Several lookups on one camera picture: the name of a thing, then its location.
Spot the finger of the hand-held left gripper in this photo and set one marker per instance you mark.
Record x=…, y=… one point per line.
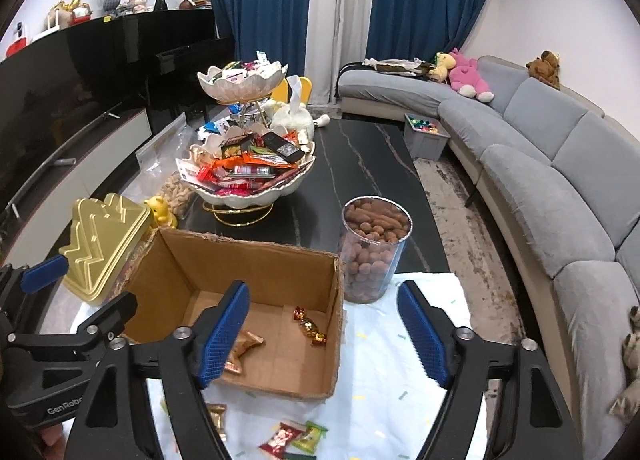
x=107, y=312
x=45, y=272

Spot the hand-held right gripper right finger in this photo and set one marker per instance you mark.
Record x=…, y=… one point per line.
x=422, y=335

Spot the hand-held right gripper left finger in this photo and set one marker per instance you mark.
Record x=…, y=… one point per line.
x=222, y=335

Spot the brown gold snack packet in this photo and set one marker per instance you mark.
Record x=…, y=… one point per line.
x=217, y=417

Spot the red gold candy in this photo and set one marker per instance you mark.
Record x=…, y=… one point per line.
x=307, y=322

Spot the brown cardboard box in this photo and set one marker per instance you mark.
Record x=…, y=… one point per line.
x=280, y=265

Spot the red candy packet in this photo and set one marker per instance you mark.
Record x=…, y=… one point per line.
x=280, y=440

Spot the green candy packet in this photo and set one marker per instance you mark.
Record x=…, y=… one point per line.
x=311, y=437

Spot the person's left hand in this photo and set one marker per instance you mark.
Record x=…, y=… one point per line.
x=49, y=436

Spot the gold lid candy container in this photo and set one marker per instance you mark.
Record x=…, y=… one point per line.
x=105, y=240

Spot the light blue sprinkle cloth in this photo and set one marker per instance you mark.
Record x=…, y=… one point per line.
x=370, y=390

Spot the clear jar of brown nuts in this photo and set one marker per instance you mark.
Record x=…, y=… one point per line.
x=370, y=260

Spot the grey patterned rug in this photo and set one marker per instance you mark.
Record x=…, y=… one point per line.
x=450, y=220

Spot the clear bag of peanuts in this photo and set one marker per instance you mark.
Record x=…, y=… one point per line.
x=177, y=192

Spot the white two-tier shell stand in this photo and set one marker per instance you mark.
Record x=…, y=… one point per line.
x=250, y=196

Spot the clear plastic bag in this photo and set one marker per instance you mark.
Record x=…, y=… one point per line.
x=165, y=150

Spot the pile of assorted snack packets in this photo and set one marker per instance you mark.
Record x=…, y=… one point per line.
x=250, y=160
x=245, y=71

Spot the grey corner sofa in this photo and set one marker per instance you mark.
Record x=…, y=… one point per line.
x=545, y=200

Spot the black flat television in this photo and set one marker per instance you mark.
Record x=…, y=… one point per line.
x=60, y=90

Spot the grey storage bin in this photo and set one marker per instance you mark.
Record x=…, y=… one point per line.
x=425, y=140

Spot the beige plush on sofa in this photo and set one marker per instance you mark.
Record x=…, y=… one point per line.
x=630, y=355

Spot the red box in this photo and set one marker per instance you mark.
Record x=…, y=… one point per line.
x=17, y=47

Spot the white swan plush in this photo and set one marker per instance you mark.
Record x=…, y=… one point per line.
x=295, y=117

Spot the white router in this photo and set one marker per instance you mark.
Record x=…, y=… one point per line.
x=56, y=22

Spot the yellow chair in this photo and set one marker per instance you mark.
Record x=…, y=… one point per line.
x=306, y=89

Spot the black upright piano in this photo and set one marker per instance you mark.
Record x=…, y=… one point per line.
x=165, y=40

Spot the pink plush toy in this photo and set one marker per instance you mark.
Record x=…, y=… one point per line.
x=467, y=72

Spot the yellow plush toy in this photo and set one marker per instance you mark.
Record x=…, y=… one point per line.
x=440, y=65

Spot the crumpled clothes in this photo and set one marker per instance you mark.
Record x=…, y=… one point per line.
x=395, y=65

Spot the pink bear plush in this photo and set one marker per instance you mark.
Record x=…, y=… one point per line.
x=137, y=2

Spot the brown plush toy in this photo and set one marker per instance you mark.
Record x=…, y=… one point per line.
x=545, y=67

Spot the black metronome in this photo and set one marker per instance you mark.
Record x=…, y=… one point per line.
x=161, y=1

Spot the brown football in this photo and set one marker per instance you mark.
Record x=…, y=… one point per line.
x=187, y=3

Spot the stack of books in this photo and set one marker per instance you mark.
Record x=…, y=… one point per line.
x=205, y=0

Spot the white sheer curtain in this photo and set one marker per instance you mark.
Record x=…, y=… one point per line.
x=340, y=15

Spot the white security camera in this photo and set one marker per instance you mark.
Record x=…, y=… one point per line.
x=19, y=29

